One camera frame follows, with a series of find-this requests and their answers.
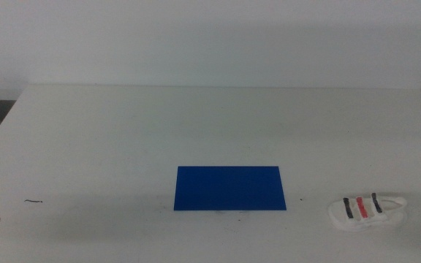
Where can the blue rectangular mat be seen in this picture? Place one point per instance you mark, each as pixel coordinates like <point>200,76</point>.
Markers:
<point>228,188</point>

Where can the small black thread scrap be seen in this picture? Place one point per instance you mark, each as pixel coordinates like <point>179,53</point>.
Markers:
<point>33,201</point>

